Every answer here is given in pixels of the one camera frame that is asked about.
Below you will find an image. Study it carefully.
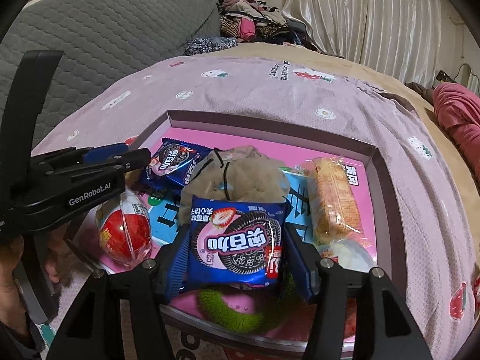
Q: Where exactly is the pink comforter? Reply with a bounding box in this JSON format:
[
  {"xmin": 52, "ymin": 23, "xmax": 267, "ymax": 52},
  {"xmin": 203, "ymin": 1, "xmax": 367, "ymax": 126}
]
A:
[{"xmin": 433, "ymin": 82, "xmax": 480, "ymax": 181}]

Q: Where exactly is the red snack ball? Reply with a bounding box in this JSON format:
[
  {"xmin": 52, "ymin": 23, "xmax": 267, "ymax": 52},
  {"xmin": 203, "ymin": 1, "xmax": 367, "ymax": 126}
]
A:
[
  {"xmin": 95, "ymin": 190, "xmax": 153, "ymax": 267},
  {"xmin": 317, "ymin": 237, "xmax": 376, "ymax": 274}
]

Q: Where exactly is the beige mesh drawstring pouch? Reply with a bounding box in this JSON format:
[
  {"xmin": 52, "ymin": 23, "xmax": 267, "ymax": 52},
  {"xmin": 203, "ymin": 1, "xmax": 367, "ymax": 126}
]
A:
[{"xmin": 180, "ymin": 146, "xmax": 291, "ymax": 229}]

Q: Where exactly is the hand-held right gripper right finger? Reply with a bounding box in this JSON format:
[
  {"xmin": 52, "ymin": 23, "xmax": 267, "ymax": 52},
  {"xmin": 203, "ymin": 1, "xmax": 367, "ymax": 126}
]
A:
[{"xmin": 285, "ymin": 225, "xmax": 436, "ymax": 360}]

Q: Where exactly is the green fuzzy hair ring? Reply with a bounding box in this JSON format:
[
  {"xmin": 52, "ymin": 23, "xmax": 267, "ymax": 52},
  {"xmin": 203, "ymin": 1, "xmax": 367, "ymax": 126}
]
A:
[{"xmin": 197, "ymin": 274, "xmax": 301, "ymax": 335}]

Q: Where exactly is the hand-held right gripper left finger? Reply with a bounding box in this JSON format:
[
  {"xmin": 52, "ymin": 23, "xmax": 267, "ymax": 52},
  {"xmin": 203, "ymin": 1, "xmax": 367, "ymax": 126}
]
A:
[{"xmin": 45, "ymin": 229, "xmax": 190, "ymax": 360}]

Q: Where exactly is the person's left forearm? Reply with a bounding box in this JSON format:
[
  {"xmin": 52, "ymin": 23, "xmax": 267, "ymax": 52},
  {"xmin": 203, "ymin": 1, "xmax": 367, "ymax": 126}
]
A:
[{"xmin": 0, "ymin": 307, "xmax": 47, "ymax": 360}]

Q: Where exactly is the dark floral cloth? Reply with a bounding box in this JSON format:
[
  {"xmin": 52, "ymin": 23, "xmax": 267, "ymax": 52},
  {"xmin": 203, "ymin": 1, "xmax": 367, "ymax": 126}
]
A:
[{"xmin": 184, "ymin": 37, "xmax": 238, "ymax": 56}]

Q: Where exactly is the pink printed book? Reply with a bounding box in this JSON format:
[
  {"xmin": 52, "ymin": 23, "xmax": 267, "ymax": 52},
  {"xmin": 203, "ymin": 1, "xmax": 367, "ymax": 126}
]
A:
[{"xmin": 80, "ymin": 125, "xmax": 376, "ymax": 342}]

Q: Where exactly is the white metal rack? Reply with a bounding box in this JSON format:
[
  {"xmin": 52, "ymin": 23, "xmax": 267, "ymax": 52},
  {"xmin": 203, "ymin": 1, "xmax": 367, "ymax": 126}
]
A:
[{"xmin": 455, "ymin": 63, "xmax": 480, "ymax": 94}]

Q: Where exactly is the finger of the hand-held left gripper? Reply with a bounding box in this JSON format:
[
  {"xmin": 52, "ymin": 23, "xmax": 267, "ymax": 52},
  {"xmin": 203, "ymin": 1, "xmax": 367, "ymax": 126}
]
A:
[
  {"xmin": 77, "ymin": 143, "xmax": 130, "ymax": 166},
  {"xmin": 109, "ymin": 148, "xmax": 152, "ymax": 173}
]

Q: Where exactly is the brown cloth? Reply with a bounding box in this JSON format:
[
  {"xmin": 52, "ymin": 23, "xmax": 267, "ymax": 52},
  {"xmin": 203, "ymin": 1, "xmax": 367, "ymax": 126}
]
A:
[{"xmin": 407, "ymin": 82, "xmax": 436, "ymax": 102}]

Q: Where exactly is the white satin curtain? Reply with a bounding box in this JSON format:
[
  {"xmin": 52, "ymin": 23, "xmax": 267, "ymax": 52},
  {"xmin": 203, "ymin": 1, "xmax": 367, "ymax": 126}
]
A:
[{"xmin": 281, "ymin": 0, "xmax": 443, "ymax": 79}]

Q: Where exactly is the person's left hand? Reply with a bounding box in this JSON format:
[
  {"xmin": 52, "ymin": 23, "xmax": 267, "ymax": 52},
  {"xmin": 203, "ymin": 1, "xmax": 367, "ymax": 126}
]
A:
[{"xmin": 0, "ymin": 227, "xmax": 74, "ymax": 326}]

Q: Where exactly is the shallow grey cardboard box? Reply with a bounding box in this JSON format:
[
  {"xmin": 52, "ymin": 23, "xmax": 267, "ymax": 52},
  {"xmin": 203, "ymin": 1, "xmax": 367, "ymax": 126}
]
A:
[{"xmin": 62, "ymin": 110, "xmax": 398, "ymax": 353}]

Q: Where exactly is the blue cookie packet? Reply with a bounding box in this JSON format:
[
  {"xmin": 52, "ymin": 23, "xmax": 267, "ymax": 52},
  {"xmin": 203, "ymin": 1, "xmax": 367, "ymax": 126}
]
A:
[
  {"xmin": 179, "ymin": 194, "xmax": 289, "ymax": 291},
  {"xmin": 139, "ymin": 137, "xmax": 211, "ymax": 197}
]

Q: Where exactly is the lilac strawberry-printed bedsheet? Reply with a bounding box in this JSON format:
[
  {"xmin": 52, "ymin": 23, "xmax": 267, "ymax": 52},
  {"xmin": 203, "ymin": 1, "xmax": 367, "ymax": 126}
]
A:
[{"xmin": 32, "ymin": 55, "xmax": 480, "ymax": 360}]

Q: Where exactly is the clear cracker packet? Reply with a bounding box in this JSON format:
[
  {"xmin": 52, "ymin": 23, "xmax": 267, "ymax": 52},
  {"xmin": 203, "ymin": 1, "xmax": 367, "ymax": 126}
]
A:
[{"xmin": 305, "ymin": 156, "xmax": 366, "ymax": 246}]

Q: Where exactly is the pile of clothes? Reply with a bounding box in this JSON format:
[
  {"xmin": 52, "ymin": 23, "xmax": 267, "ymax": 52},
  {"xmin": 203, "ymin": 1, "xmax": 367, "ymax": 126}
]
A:
[{"xmin": 217, "ymin": 0, "xmax": 319, "ymax": 51}]

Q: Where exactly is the grey quilted headboard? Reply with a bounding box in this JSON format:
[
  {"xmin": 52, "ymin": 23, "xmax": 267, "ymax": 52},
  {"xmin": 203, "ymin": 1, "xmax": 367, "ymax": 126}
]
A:
[{"xmin": 0, "ymin": 0, "xmax": 222, "ymax": 151}]

